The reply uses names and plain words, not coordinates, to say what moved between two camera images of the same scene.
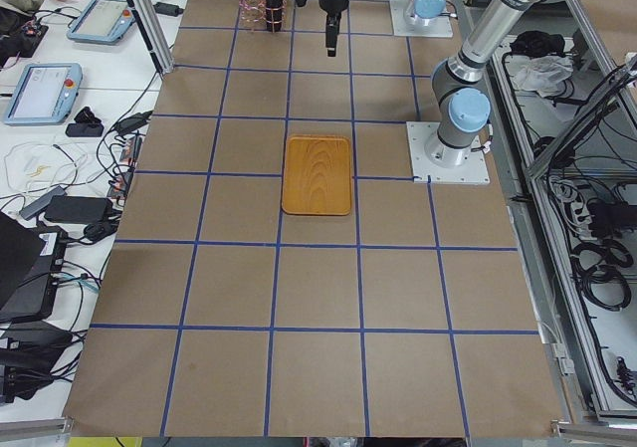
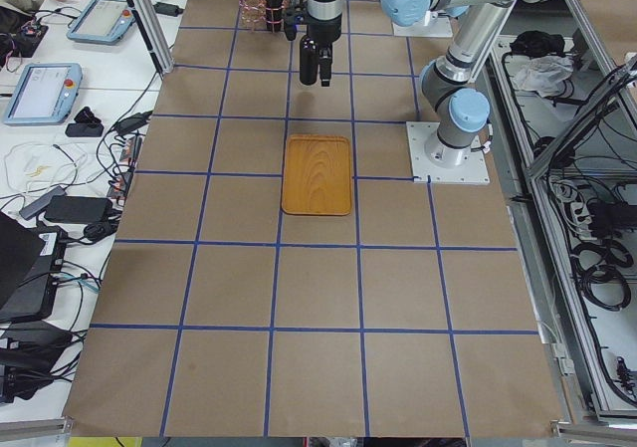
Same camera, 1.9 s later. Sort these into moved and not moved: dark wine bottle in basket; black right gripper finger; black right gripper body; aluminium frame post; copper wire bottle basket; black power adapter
Moved: black right gripper body; black right gripper finger
Not moved: copper wire bottle basket; dark wine bottle in basket; black power adapter; aluminium frame post
